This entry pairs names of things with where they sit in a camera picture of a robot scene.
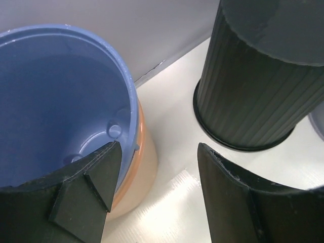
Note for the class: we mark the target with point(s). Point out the blue round bin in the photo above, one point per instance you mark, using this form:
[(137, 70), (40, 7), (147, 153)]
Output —
[(65, 92)]

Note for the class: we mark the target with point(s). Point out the black ribbed round bin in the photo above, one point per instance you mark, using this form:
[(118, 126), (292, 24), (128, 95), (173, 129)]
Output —
[(263, 72)]

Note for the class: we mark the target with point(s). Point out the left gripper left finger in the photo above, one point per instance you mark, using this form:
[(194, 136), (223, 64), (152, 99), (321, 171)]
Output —
[(67, 205)]

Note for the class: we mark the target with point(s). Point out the tan round bin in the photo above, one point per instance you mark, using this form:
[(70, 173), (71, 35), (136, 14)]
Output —
[(140, 176)]

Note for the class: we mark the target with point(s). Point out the light grey round bin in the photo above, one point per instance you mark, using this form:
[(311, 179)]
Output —
[(316, 118)]

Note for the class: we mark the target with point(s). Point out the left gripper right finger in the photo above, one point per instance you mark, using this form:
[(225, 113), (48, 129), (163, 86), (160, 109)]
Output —
[(244, 207)]

